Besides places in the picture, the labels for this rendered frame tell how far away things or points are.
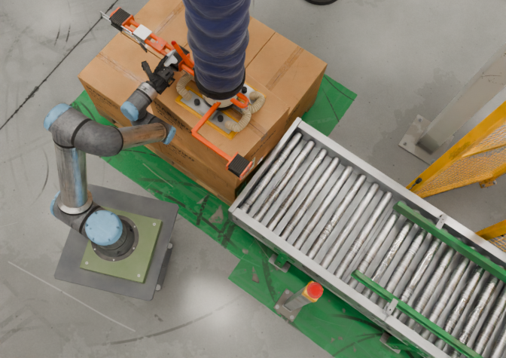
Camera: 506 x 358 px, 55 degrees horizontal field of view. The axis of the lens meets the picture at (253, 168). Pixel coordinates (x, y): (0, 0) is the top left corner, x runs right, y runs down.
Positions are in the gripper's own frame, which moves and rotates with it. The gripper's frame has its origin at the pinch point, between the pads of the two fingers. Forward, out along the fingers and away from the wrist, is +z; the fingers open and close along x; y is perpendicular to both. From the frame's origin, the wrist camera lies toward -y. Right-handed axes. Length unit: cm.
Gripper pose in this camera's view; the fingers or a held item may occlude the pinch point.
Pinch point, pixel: (173, 54)
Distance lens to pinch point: 238.2
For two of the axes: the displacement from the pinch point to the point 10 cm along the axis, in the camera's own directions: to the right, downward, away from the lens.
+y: 8.2, 5.5, -1.6
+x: 0.4, -3.3, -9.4
